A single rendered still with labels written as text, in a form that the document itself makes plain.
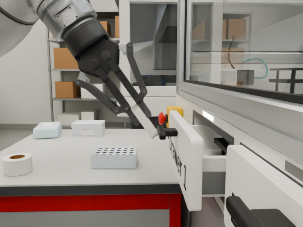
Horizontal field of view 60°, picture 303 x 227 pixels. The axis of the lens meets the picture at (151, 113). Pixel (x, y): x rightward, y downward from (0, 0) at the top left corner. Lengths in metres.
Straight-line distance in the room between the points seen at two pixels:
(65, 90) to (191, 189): 4.21
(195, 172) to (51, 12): 0.34
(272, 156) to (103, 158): 0.53
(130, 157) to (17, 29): 0.41
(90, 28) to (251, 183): 0.34
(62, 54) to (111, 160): 3.88
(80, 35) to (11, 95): 5.00
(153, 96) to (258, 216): 1.12
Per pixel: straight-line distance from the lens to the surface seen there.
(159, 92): 1.30
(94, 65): 0.48
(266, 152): 0.30
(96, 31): 0.48
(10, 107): 5.49
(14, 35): 0.58
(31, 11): 0.53
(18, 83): 5.36
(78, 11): 0.48
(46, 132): 1.12
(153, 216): 0.70
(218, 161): 0.40
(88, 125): 1.12
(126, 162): 0.73
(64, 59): 4.52
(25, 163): 0.76
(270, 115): 0.28
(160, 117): 0.82
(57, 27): 0.48
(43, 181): 0.70
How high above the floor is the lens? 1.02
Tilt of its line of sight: 9 degrees down
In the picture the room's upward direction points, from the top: straight up
